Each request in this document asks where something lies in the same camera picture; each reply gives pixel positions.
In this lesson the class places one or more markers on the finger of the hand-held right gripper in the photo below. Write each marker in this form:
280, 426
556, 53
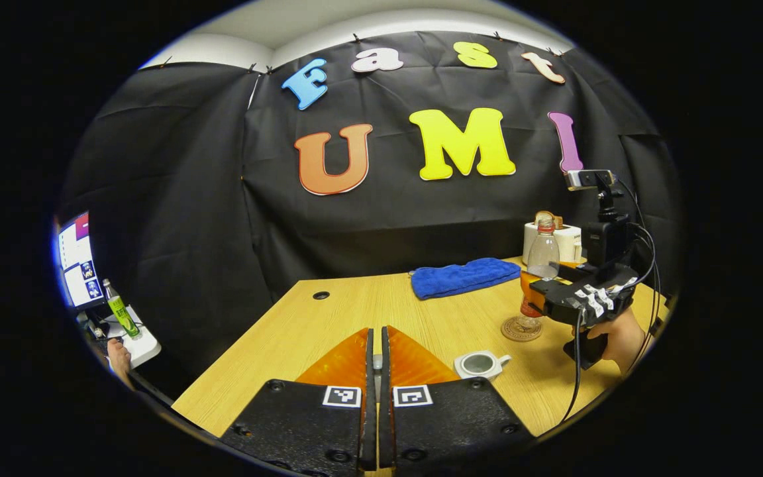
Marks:
580, 271
557, 301

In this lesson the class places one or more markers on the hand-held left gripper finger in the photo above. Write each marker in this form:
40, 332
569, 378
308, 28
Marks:
385, 424
369, 411

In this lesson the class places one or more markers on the clear plastic water bottle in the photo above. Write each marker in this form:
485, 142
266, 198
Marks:
544, 255

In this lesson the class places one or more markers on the round brown coaster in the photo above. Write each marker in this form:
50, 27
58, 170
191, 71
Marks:
520, 331

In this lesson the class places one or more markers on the white teacup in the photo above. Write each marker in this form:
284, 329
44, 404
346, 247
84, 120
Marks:
487, 372

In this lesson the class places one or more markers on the green drink bottle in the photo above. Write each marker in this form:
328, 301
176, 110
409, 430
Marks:
120, 311

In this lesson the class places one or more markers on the white toaster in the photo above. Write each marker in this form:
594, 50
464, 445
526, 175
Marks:
570, 242

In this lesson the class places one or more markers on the toast slice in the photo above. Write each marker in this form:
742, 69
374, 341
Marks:
557, 220

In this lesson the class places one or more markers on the blue towel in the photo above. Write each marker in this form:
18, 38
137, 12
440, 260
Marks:
461, 277

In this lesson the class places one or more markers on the white side table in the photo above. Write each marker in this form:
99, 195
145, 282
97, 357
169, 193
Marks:
146, 348

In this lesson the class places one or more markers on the black backdrop cloth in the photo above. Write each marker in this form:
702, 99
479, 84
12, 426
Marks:
189, 199

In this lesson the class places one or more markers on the computer monitor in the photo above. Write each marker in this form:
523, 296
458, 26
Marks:
77, 258

